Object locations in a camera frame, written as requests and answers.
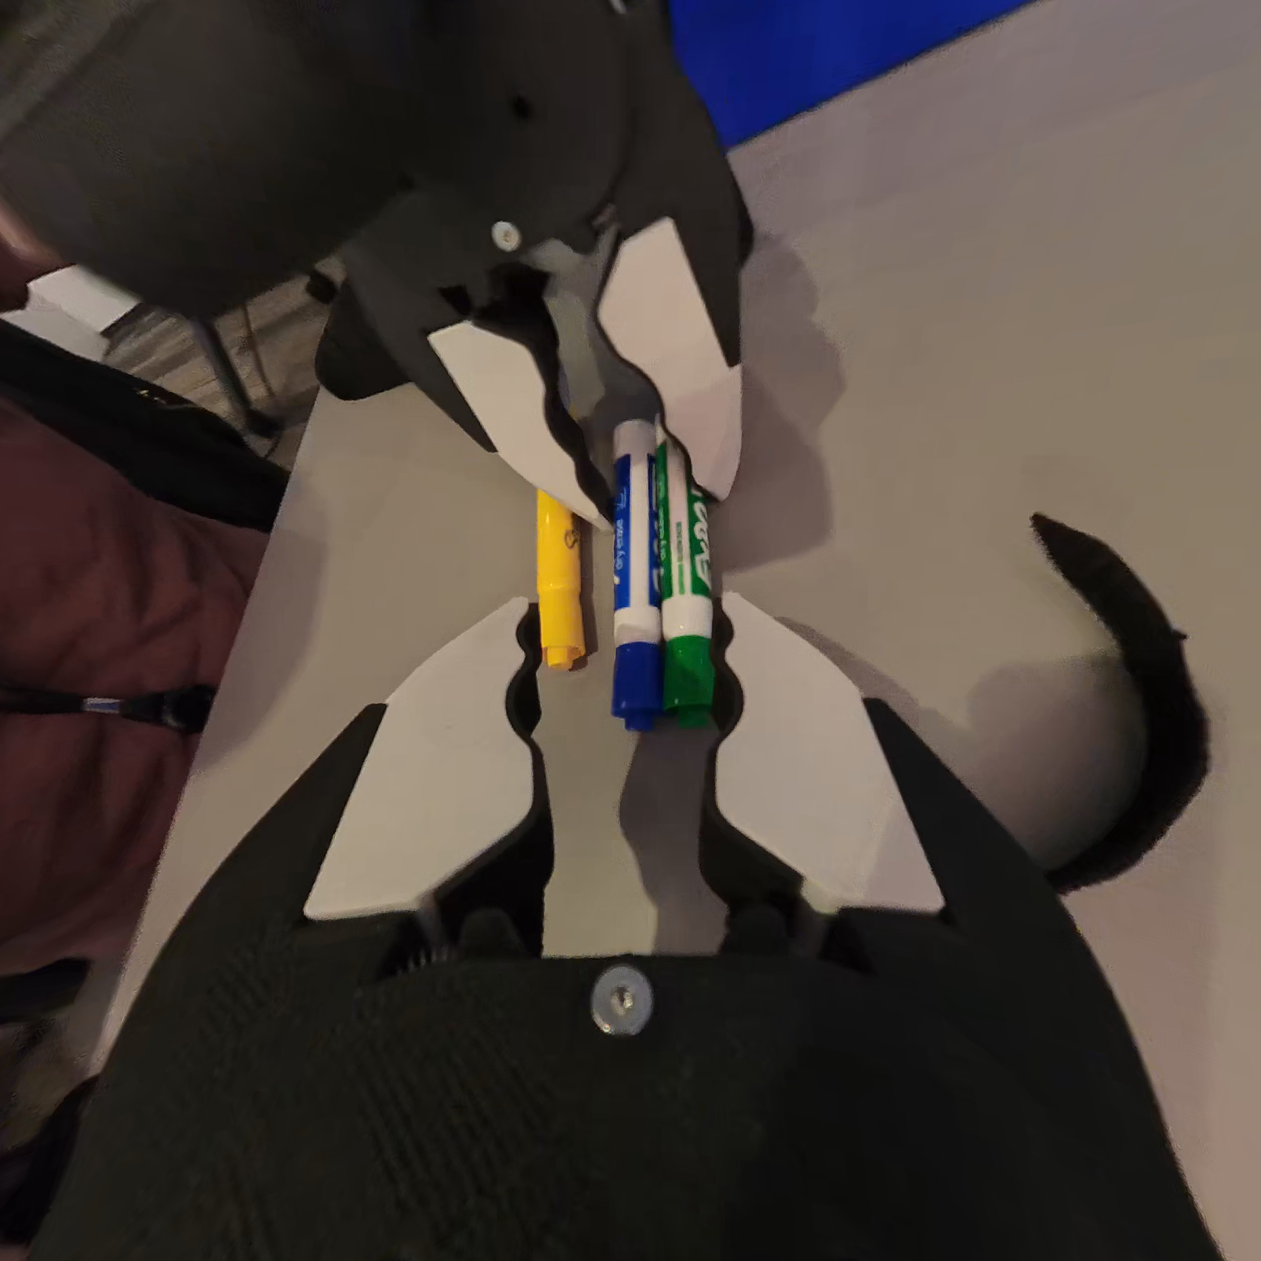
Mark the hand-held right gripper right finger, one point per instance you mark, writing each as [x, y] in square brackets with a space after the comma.
[818, 789]

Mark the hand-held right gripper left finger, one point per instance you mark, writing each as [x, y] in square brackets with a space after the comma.
[435, 789]

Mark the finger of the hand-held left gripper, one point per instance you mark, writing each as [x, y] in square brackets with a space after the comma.
[681, 344]
[502, 394]

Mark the yellow highlighter marker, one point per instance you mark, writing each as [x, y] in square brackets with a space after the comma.
[559, 581]

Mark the blue capped marker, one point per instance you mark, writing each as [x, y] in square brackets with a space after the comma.
[636, 571]

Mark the green marker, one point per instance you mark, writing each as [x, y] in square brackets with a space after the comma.
[685, 592]

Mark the blue plastic bin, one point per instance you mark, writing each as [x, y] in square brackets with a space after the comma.
[809, 59]

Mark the black chair armrest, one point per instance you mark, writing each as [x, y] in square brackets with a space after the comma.
[148, 443]

